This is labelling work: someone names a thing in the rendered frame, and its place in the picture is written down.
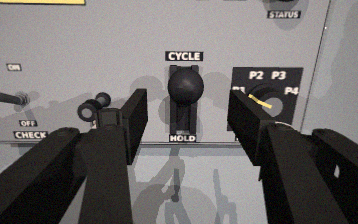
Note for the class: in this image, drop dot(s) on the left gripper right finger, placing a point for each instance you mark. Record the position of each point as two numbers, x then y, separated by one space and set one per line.
294 190

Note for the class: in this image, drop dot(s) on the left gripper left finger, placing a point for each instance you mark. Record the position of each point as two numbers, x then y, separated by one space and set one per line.
39 187

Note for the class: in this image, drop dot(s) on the dark grey console housing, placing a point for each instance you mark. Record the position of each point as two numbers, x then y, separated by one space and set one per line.
58 58

